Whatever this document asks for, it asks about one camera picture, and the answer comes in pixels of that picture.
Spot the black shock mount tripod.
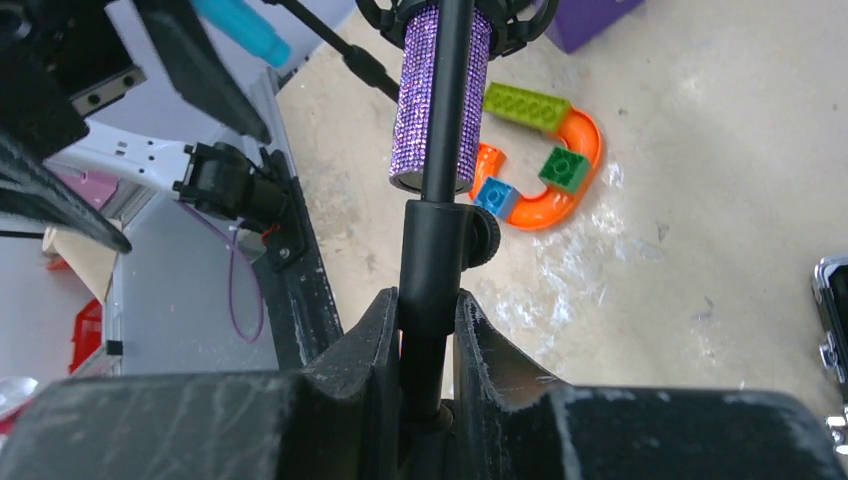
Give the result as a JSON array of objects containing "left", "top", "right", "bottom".
[{"left": 358, "top": 1, "right": 558, "bottom": 428}]

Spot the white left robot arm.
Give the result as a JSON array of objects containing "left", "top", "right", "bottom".
[{"left": 1, "top": 1, "right": 289, "bottom": 253}]

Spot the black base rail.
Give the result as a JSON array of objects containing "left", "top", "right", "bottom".
[{"left": 254, "top": 148, "right": 343, "bottom": 370}]

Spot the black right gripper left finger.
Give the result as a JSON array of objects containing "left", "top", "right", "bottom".
[{"left": 1, "top": 289, "right": 399, "bottom": 479}]

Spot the purple glitter microphone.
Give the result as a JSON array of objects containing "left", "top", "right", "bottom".
[{"left": 389, "top": 1, "right": 493, "bottom": 202}]

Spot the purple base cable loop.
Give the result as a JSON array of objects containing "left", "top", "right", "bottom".
[{"left": 175, "top": 198, "right": 266, "bottom": 346}]

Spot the blue toy brick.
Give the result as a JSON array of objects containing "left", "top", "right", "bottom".
[{"left": 473, "top": 176, "right": 522, "bottom": 221}]

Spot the orange curved track piece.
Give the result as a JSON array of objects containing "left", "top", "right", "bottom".
[{"left": 469, "top": 108, "right": 603, "bottom": 231}]

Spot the purple metronome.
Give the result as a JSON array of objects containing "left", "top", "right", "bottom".
[{"left": 545, "top": 0, "right": 645, "bottom": 54}]

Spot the green toy brick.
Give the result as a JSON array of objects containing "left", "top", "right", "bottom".
[{"left": 537, "top": 147, "right": 591, "bottom": 195}]

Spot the lime long toy brick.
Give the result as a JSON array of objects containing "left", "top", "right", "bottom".
[{"left": 483, "top": 82, "right": 571, "bottom": 133}]

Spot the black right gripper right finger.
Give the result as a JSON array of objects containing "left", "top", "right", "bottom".
[{"left": 454, "top": 292, "right": 845, "bottom": 479}]

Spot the black mic stand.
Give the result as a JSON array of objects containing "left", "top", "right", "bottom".
[{"left": 266, "top": 0, "right": 399, "bottom": 102}]

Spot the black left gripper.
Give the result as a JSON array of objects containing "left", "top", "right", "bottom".
[{"left": 1, "top": 0, "right": 271, "bottom": 254}]

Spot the black poker chip case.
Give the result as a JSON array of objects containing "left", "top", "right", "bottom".
[{"left": 811, "top": 254, "right": 847, "bottom": 456}]

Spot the blue microphone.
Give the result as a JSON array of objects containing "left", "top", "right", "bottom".
[{"left": 191, "top": 0, "right": 290, "bottom": 68}]

